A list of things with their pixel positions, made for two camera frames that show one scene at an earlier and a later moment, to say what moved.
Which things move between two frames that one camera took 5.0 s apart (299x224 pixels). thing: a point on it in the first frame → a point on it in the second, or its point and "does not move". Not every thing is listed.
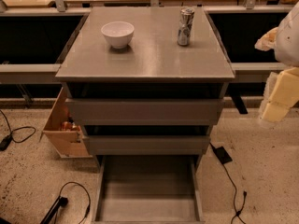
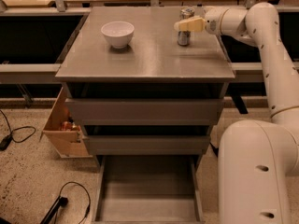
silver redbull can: x=186 y=21 does not move
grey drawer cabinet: x=146 y=80 does not move
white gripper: x=289 y=44 → x=212 y=22
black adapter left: x=6 y=142 does not move
